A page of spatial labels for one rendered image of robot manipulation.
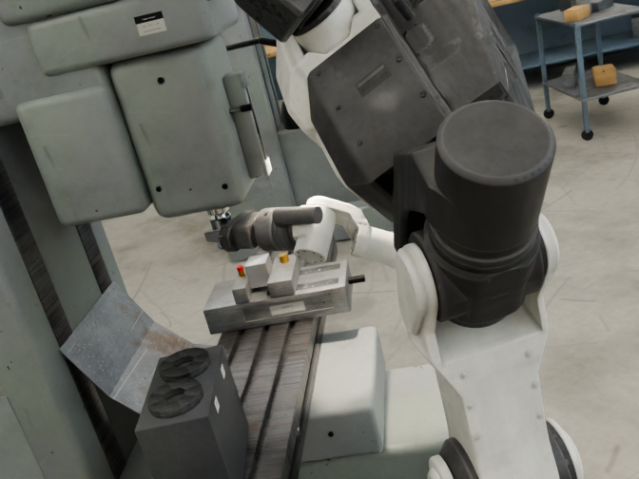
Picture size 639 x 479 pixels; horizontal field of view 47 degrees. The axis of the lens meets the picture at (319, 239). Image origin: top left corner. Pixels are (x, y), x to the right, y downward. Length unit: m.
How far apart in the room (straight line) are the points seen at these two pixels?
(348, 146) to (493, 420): 0.39
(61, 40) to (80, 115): 0.14
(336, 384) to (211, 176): 0.54
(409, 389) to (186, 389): 0.70
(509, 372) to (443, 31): 0.43
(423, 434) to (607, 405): 1.35
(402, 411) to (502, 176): 1.08
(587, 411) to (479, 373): 1.94
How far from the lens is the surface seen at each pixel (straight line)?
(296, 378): 1.54
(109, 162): 1.45
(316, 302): 1.73
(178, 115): 1.40
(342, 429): 1.57
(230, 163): 1.41
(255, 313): 1.76
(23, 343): 1.57
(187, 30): 1.34
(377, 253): 1.42
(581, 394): 2.94
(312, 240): 1.39
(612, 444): 2.73
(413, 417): 1.69
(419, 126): 0.89
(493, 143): 0.72
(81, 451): 1.69
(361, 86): 0.94
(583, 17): 5.63
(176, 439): 1.20
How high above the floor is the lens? 1.75
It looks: 22 degrees down
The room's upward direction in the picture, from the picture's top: 14 degrees counter-clockwise
